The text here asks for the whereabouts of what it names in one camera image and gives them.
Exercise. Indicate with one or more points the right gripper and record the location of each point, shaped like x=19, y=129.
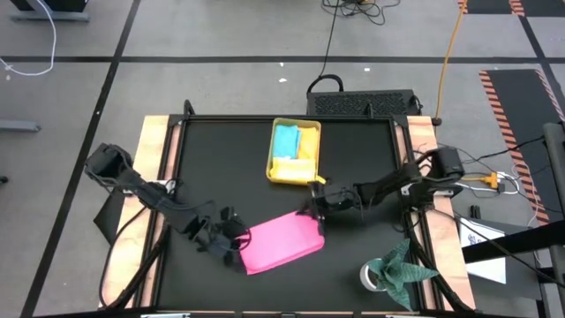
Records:
x=335, y=199

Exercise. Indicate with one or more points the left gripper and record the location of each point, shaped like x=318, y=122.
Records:
x=220, y=234

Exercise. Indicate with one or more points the pink microfiber towel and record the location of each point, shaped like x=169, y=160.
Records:
x=282, y=240

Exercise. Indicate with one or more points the yellow microfiber towel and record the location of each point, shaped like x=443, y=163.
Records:
x=293, y=170

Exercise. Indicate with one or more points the blue microfiber towel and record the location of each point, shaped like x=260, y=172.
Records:
x=286, y=141

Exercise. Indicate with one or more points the yellow-green plastic bin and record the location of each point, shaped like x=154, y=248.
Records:
x=270, y=146

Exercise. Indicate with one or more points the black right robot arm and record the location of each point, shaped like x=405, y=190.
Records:
x=397, y=183

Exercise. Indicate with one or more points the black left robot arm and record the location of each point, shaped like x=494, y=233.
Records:
x=145, y=190

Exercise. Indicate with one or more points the snake plant in white pot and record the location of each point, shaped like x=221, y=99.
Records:
x=395, y=274

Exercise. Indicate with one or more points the black computer tower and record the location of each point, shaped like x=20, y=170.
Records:
x=362, y=103

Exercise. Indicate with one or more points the white paper sheet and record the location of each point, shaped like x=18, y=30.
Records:
x=485, y=269

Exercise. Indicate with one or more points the orange power plug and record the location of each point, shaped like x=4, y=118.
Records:
x=491, y=179

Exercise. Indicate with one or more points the black striped floor mat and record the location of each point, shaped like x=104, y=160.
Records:
x=490, y=5
x=516, y=115

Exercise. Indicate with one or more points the grey desk foot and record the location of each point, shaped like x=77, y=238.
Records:
x=48, y=17
x=20, y=126

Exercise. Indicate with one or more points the black frame strut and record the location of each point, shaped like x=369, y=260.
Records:
x=141, y=271
x=448, y=293

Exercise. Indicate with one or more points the black camera stand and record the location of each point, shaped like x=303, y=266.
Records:
x=554, y=176

